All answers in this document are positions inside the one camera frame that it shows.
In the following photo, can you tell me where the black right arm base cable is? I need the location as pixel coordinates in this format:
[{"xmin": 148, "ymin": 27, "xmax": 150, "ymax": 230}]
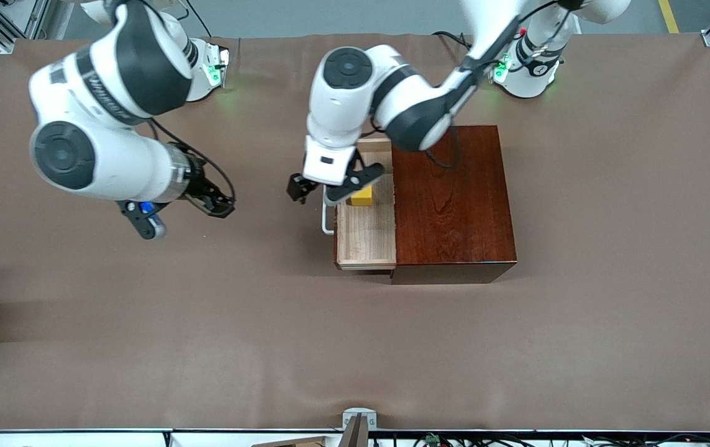
[{"xmin": 188, "ymin": 0, "xmax": 214, "ymax": 38}]

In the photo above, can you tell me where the black arm base cable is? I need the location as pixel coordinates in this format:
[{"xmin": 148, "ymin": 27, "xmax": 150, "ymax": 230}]
[
  {"xmin": 188, "ymin": 0, "xmax": 214, "ymax": 38},
  {"xmin": 432, "ymin": 31, "xmax": 473, "ymax": 50}
]

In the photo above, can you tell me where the light wood drawer white handle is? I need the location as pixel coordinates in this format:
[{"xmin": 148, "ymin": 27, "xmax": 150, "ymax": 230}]
[{"xmin": 322, "ymin": 138, "xmax": 398, "ymax": 271}]

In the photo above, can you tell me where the brown cardboard piece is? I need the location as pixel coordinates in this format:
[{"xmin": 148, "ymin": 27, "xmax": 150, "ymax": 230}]
[{"xmin": 251, "ymin": 436, "xmax": 330, "ymax": 447}]

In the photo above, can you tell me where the grey metal camera bracket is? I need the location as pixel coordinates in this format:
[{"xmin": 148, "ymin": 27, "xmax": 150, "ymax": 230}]
[{"xmin": 339, "ymin": 407, "xmax": 378, "ymax": 447}]

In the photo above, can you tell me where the black left arm base cable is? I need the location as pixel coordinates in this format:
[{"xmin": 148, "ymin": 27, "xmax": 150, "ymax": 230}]
[{"xmin": 432, "ymin": 31, "xmax": 473, "ymax": 50}]

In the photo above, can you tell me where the dark brown wooden cabinet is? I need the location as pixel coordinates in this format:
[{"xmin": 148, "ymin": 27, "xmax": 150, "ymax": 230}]
[{"xmin": 390, "ymin": 125, "xmax": 518, "ymax": 285}]

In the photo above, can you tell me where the brown table cloth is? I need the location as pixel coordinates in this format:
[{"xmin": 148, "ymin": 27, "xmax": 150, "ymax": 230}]
[{"xmin": 0, "ymin": 32, "xmax": 710, "ymax": 432}]

